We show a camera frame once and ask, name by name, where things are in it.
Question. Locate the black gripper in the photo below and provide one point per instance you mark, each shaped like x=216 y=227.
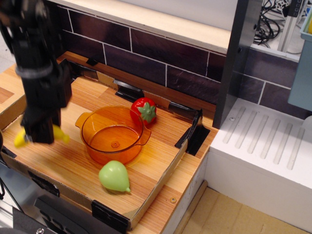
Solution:
x=45 y=97

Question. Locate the yellow toy banana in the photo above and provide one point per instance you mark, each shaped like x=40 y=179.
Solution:
x=22 y=139

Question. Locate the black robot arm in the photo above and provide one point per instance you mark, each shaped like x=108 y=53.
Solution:
x=28 y=31

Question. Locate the cardboard fence with black tape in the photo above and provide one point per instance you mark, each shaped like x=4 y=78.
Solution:
x=159 y=176

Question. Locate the orange transparent plastic pot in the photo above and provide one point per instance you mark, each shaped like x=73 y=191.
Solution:
x=113 y=133

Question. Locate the black metal equipment base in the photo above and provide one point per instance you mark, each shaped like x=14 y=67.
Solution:
x=53 y=212

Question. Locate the green toy pear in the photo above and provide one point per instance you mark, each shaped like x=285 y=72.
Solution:
x=114 y=176

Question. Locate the red toy strawberry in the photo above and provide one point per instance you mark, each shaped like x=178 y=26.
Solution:
x=146 y=108

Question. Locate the white toy sink drainboard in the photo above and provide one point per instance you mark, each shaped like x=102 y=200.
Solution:
x=263 y=158

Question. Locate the grey-blue bin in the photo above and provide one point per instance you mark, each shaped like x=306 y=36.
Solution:
x=301 y=91

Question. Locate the dark grey vertical post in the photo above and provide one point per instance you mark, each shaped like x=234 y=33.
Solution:
x=242 y=37

